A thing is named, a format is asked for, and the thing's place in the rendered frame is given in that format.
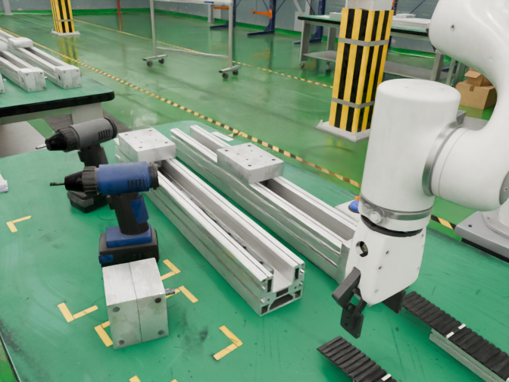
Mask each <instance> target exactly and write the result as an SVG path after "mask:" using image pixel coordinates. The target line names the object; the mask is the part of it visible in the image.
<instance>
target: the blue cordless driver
mask: <svg viewBox="0 0 509 382"><path fill-rule="evenodd" d="M60 185H65V189H66V190H67V191H73V192H78V193H85V194H86V195H87V196H98V194H99V193H101V194H102V195H103V196H107V200H108V204H109V207H110V210H113V209H114V211H115V214H116V217H117V222H118V224H119V226H113V227H107V229H106V233H102V234H101V235H100V237H99V245H98V262H99V263H100V264H101V268H104V267H108V266H112V265H120V264H124V263H130V262H133V261H140V260H144V259H149V258H155V261H156V263H158V262H159V250H158V238H157V232H156V229H155V228H154V227H151V225H150V223H148V222H147V220H148V219H149V216H148V211H147V208H146V205H145V200H144V197H143V194H141V193H140V192H148V191H149V188H153V190H157V187H159V182H158V167H157V164H155V163H154V162H153V161H151V164H147V162H146V161H139V162H129V163H118V164H100V165H99V168H97V167H96V166H88V167H84V168H83V170H82V171H78V172H75V173H72V174H68V175H66V176H65V177H64V182H55V183H50V186H60ZM108 195H109V196H108Z"/></svg>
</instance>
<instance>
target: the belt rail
mask: <svg viewBox="0 0 509 382"><path fill-rule="evenodd" d="M431 331H432V333H431V334H430V336H429V339H430V340H432V341H433V342H434V343H435V344H436V345H438V346H439V347H441V348H442V349H444V350H445V351H446V352H447V353H448V354H450V355H451V356H453V357H454V358H455V359H457V360H458V361H459V362H460V363H462V364H463V365H465V366H466V367H467V368H469V369H470V370H471V371H472V372H474V373H475V374H477V375H478V376H479V377H481V378H482V379H483V380H484V381H486V382H506V381H504V380H503V379H501V378H500V377H499V376H498V375H496V374H495V373H493V372H492V371H490V370H489V369H488V368H487V367H485V366H484V365H482V364H481V363H479V362H478V361H477V360H475V359H474V358H473V357H471V356H470V355H468V354H467V353H465V351H463V350H462V349H460V348H459V347H457V346H456V345H454V344H453V343H452V342H451V341H449V340H448V339H446V338H445V337H444V336H442V335H441V334H440V333H438V332H437V331H436V330H434V329H432V330H431Z"/></svg>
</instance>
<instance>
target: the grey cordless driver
mask: <svg viewBox="0 0 509 382"><path fill-rule="evenodd" d="M116 136H117V126H116V124H115V123H114V121H113V120H112V119H110V118H109V117H105V118H103V117H102V118H99V119H95V120H92V121H87V122H83V123H80V124H74V125H71V126H68V127H65V128H61V129H58V130H57V132H56V134H54V135H52V136H50V137H49V138H47V139H45V145H41V146H37V147H36V150H37V149H42V148H45V147H46V148H47V150H49V151H63V152H66V153H67V152H72V151H74V150H79V151H77V154H78V156H79V159H80V161H81V162H83V163H84V166H85V167H88V166H96V167H97V168H99V165H100V164H108V159H107V156H106V153H105V149H104V146H101V145H100V143H103V142H107V141H110V140H111V139H115V138H116ZM67 197H68V199H69V200H70V203H71V205H72V206H73V207H75V208H78V209H79V210H80V211H82V212H84V213H88V212H91V211H93V210H96V209H97V208H100V207H102V206H105V205H107V204H108V200H107V196H103V195H102V194H101V193H99V194H98V196H87V195H86V194H85V193H78V192H73V191H68V192H67Z"/></svg>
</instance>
